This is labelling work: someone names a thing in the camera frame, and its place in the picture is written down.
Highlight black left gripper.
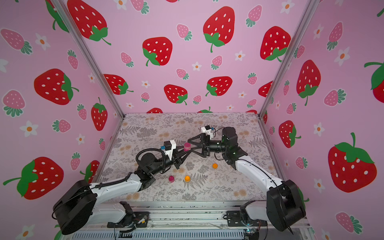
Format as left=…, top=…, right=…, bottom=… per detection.
left=149, top=146, right=189, bottom=178

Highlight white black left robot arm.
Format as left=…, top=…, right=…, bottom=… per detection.
left=53, top=145, right=196, bottom=236

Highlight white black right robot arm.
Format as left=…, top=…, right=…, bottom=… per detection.
left=188, top=126, right=306, bottom=232

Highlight aluminium front base rails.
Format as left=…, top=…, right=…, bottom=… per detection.
left=55, top=202, right=316, bottom=240

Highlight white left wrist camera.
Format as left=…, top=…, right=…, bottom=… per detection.
left=161, top=140, right=177, bottom=161

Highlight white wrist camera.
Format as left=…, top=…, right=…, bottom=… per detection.
left=201, top=126, right=215, bottom=139
left=161, top=140, right=177, bottom=161

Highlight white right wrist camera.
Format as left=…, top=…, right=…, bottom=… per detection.
left=201, top=126, right=215, bottom=139

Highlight aluminium right table edge rail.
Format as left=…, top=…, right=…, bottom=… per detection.
left=255, top=115, right=298, bottom=184

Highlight aluminium table edge rail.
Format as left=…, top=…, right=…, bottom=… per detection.
left=92, top=118, right=124, bottom=183
left=255, top=115, right=298, bottom=184

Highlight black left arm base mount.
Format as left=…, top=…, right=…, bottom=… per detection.
left=107, top=201, right=150, bottom=233

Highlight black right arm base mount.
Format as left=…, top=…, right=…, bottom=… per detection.
left=223, top=201, right=269, bottom=228

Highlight aluminium left table edge rail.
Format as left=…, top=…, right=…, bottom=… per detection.
left=92, top=118, right=124, bottom=183

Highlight aluminium right rear corner post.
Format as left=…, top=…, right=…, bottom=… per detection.
left=259, top=0, right=320, bottom=120

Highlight aluminium corner post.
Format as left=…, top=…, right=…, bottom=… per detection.
left=52, top=0, right=125, bottom=119
left=259, top=0, right=320, bottom=120

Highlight aluminium left rear corner post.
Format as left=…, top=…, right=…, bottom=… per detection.
left=52, top=0, right=125, bottom=119

